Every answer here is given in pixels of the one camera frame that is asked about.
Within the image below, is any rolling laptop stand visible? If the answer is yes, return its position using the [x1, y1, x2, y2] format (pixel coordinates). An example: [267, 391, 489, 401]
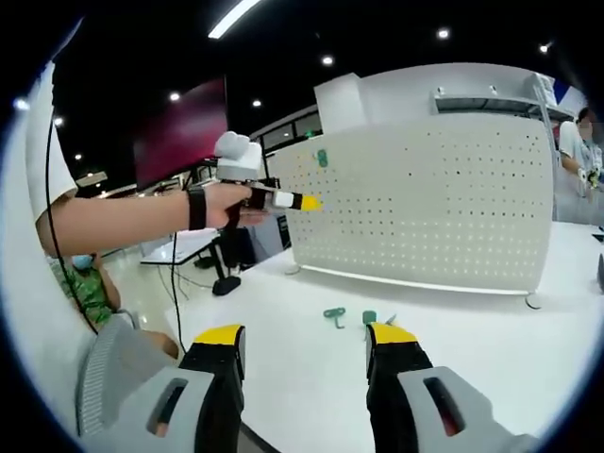
[140, 228, 237, 284]

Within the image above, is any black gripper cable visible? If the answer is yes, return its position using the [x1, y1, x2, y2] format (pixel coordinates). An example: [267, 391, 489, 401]
[168, 229, 191, 351]

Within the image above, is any white perforated mounting plate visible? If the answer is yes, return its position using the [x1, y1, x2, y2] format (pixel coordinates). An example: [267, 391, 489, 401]
[266, 112, 557, 310]

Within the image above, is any long ceiling light strip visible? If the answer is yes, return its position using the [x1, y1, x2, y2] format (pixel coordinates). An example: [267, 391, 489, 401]
[207, 0, 263, 40]

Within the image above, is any large dark red display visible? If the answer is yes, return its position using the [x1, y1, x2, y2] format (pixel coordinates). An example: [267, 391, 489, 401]
[131, 77, 230, 193]

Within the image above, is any black wristband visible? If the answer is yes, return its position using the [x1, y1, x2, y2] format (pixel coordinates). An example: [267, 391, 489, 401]
[187, 187, 210, 231]

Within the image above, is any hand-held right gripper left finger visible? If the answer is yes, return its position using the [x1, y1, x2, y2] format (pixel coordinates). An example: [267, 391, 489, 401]
[108, 324, 246, 453]

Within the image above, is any person's left hand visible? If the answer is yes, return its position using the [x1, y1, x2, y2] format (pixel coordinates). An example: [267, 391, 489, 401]
[205, 181, 274, 231]

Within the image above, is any person's white shirt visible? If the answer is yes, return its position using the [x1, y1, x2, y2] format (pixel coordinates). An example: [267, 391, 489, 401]
[2, 59, 103, 440]

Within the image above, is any black oval object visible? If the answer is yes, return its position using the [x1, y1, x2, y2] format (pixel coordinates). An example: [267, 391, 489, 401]
[211, 277, 243, 297]

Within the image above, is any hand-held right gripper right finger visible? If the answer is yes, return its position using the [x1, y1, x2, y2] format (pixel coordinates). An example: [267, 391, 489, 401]
[365, 323, 539, 453]

